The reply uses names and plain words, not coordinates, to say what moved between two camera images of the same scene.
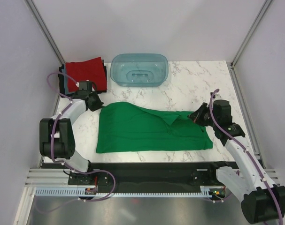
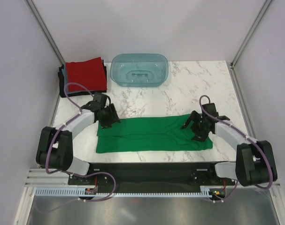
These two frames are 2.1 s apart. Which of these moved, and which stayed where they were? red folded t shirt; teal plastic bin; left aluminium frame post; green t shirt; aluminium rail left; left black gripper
Moved: left black gripper; green t shirt
Stayed: teal plastic bin; aluminium rail left; red folded t shirt; left aluminium frame post
